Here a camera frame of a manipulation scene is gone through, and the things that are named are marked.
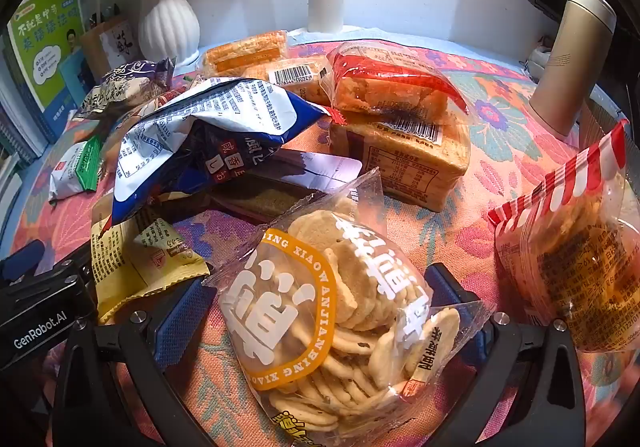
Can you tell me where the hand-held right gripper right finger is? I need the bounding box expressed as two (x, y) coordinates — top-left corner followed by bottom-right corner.
(424, 263), (586, 447)

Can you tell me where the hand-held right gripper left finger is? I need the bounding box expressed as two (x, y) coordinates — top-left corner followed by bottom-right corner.
(52, 277), (221, 447)

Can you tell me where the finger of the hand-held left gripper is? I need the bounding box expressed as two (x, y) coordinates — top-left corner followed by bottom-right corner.
(30, 239), (97, 285)
(0, 241), (47, 283)

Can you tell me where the yellow snack packet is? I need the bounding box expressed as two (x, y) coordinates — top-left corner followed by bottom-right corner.
(91, 207), (211, 325)

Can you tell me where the clear round cracker bag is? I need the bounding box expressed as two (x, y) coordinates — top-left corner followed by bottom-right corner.
(202, 167), (496, 433)

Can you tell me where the blue white chip bag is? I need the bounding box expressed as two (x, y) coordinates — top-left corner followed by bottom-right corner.
(102, 77), (333, 225)

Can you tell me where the brown baked slice pack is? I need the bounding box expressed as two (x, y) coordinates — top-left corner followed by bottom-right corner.
(242, 56), (333, 105)

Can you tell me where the green white small packet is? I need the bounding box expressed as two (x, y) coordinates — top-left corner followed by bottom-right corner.
(48, 136), (103, 202)

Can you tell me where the stack of notebooks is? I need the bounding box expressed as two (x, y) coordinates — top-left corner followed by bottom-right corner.
(0, 37), (51, 208)

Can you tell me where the red striped snack bag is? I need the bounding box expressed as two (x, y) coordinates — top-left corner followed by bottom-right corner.
(487, 119), (640, 353)

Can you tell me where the toast bread loaf pack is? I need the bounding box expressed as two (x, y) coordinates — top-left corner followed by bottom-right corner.
(328, 112), (472, 212)

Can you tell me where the floral tablecloth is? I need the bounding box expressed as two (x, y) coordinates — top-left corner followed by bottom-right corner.
(10, 39), (640, 447)

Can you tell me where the dark patterned snack bag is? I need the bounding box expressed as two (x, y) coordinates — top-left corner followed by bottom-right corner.
(72, 58), (177, 122)

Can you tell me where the blue booklet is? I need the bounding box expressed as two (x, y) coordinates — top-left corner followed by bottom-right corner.
(60, 49), (96, 100)

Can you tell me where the red wrapped bread pack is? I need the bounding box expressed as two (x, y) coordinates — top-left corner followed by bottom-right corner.
(320, 41), (468, 125)

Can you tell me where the green book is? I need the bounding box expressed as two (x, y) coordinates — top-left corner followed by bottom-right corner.
(6, 0), (83, 112)

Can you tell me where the brown paper box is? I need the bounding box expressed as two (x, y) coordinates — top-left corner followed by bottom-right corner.
(80, 17), (132, 80)

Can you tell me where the beige thermos bottle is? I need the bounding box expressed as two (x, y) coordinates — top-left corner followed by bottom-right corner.
(529, 0), (617, 138)

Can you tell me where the orange rice cracker pack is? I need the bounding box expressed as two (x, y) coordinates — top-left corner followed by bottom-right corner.
(202, 30), (288, 75)

